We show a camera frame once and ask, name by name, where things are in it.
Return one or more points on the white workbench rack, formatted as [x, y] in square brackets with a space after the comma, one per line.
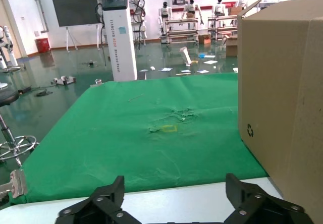
[181, 31]
[222, 26]

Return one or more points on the red bin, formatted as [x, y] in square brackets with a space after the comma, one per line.
[42, 45]

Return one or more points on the metal table edge clamp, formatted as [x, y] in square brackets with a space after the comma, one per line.
[17, 183]

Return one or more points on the green table cloth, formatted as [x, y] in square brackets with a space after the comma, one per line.
[113, 145]

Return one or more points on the white humanoid robot black head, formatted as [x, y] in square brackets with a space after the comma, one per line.
[220, 7]
[243, 2]
[191, 8]
[165, 10]

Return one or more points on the thin stick on cloth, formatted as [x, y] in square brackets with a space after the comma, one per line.
[136, 98]

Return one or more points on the dark screen on white stand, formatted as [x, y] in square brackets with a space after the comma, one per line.
[75, 10]

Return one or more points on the black stool with chrome base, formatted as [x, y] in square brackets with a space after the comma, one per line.
[10, 138]

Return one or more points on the white Tianqing robot base pillar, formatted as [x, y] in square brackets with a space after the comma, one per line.
[121, 42]

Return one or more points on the white tilted carton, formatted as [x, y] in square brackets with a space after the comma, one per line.
[186, 56]

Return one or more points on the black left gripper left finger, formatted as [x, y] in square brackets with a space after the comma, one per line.
[101, 203]

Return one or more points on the small cardboard box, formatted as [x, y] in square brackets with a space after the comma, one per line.
[204, 39]

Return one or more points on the large cardboard carton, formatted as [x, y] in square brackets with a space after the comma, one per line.
[282, 95]

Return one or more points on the tall cardboard box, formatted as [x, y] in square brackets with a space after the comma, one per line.
[231, 47]

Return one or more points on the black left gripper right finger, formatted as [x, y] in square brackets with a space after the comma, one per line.
[255, 203]

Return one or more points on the white humanoid robot on stand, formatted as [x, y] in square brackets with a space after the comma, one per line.
[6, 50]

